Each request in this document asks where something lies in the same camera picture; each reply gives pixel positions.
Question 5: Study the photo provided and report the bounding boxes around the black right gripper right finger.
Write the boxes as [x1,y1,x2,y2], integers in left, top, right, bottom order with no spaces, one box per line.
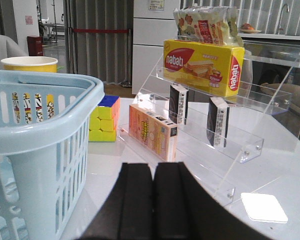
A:
[153,162,268,240]

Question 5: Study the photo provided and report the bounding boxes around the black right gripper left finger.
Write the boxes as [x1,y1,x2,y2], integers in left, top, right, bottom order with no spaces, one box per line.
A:
[81,163,153,240]

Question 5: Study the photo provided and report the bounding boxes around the black tissue pack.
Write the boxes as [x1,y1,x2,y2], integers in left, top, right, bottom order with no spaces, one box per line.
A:
[206,97,230,148]
[169,84,189,125]

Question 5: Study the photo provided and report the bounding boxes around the light blue plastic basket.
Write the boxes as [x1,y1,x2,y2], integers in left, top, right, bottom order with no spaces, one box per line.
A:
[0,70,105,240]

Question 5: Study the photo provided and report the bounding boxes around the white square coaster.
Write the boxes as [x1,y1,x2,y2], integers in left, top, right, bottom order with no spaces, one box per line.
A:
[240,192,289,224]

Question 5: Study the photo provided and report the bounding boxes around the orange snack box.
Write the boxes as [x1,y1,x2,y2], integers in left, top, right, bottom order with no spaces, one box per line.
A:
[128,104,178,162]

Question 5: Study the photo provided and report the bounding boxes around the colourful puzzle cube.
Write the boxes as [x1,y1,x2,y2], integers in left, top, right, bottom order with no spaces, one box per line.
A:
[89,95,120,142]

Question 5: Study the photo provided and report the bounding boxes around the clear acrylic right shelf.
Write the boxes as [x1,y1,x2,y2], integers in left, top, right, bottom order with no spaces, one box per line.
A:
[133,38,300,204]

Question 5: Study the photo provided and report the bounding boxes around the yellow nabati wafer box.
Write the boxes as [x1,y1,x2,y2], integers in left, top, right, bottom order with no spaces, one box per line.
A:
[162,39,245,97]

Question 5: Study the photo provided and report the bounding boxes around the white yellow snack bag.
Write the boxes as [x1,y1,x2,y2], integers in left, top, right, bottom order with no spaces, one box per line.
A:
[173,6,244,47]

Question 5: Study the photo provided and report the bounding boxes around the white cabinet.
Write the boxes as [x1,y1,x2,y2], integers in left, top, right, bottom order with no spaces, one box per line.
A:
[132,0,181,94]

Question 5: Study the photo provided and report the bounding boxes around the red barrier belt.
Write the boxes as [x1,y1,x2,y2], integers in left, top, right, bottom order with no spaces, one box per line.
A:
[72,28,129,34]

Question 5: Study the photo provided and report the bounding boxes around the fruit plate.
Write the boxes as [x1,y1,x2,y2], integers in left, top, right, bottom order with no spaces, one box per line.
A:
[240,23,261,34]

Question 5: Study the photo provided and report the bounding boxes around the red bin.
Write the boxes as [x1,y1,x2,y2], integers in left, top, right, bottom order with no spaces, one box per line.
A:
[26,35,44,56]

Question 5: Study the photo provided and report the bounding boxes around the silver faucet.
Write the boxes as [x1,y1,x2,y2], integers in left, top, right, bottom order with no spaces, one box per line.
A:
[276,3,290,35]

